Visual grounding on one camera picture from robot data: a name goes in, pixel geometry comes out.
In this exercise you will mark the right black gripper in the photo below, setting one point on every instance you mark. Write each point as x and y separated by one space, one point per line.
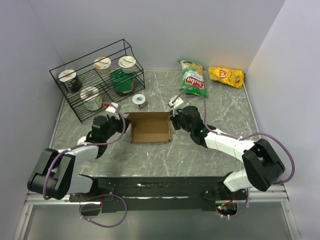
173 118

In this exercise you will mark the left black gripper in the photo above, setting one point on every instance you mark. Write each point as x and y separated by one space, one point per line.
119 121

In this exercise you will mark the brown cardboard box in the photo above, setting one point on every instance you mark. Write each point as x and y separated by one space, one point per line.
149 127

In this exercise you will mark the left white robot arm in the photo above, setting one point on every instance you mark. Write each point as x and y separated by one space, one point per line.
53 176

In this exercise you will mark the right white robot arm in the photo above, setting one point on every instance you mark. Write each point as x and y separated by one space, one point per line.
262 165

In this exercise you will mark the white cup lower rack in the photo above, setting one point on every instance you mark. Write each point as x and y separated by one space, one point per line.
91 98

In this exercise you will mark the dark tin can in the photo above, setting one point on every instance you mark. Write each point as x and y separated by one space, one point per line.
81 140

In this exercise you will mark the green Chuba chips bag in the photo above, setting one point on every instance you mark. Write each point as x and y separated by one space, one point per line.
193 78

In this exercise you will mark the small white yogurt cup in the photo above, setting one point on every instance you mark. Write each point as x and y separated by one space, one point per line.
139 100

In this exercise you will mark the green snack bag in rack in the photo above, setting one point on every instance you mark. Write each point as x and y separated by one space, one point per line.
123 83

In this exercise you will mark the dark yogurt cup on rack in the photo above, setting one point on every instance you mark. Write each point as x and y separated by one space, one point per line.
70 80

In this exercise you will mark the orange yogurt cup on rack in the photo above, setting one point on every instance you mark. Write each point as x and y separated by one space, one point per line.
102 65

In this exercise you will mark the yellow Lays chips bag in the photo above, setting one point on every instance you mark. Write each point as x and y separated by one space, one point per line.
227 76

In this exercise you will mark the Chobani yogurt cup on rack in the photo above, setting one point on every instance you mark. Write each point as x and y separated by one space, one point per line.
127 64

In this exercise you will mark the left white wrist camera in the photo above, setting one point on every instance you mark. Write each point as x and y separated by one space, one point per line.
111 109

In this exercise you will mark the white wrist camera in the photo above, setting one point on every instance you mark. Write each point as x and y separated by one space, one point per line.
174 104
111 109

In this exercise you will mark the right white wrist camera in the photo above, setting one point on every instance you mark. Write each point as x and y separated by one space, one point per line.
174 104

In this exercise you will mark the black wire rack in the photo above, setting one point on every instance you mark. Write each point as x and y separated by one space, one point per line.
89 77

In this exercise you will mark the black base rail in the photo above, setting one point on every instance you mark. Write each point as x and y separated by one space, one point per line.
158 193

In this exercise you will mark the aluminium extrusion rail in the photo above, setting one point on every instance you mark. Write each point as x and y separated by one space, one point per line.
268 196

